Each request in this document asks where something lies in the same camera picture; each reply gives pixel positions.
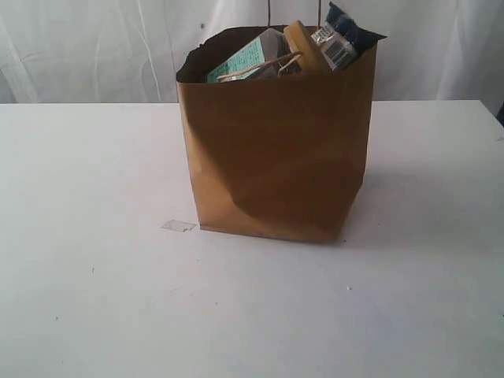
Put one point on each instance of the clear tape piece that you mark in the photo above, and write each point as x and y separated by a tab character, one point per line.
178	226

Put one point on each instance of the clear jar with yellow lid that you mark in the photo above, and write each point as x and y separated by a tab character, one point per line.
272	54

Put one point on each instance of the brown paper bag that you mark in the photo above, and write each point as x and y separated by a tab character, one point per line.
280	158

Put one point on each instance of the long noodle package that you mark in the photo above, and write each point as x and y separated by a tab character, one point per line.
341	41

